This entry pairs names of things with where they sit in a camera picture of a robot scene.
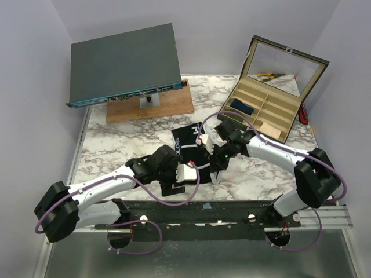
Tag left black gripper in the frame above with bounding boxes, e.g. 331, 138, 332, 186
155, 156, 186, 196

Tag black underwear white waistband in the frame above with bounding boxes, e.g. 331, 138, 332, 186
171, 122, 221, 184

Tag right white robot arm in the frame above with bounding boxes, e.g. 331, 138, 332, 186
210, 120, 341, 227

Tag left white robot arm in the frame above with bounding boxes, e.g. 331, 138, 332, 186
34, 145, 181, 243

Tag beige cloth piece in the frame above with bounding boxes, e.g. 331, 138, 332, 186
259, 122, 282, 140

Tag rolled navy blue cloth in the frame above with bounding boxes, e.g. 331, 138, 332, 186
230, 99, 254, 116

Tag wooden board stand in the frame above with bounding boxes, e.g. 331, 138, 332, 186
106, 79, 194, 123

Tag black compartment box with lid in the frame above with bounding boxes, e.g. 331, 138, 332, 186
217, 35, 329, 143

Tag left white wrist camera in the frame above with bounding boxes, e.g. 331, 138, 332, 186
176, 162, 198, 183

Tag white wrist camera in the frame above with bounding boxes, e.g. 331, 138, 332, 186
176, 162, 198, 183
195, 134, 216, 155

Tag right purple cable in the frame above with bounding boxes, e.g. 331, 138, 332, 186
197, 111, 347, 252

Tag purple cable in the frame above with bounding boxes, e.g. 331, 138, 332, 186
34, 163, 201, 255
197, 111, 347, 252

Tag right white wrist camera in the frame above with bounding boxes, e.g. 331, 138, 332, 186
195, 134, 216, 155

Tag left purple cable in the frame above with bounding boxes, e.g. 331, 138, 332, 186
34, 163, 201, 255

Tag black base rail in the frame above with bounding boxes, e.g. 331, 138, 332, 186
95, 200, 300, 246

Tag yellow handled pliers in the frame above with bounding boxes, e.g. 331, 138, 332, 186
257, 73, 285, 82

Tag grey network switch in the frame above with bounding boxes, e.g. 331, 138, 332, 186
67, 23, 185, 108

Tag aluminium frame extrusion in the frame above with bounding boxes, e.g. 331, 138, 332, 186
34, 205, 362, 277

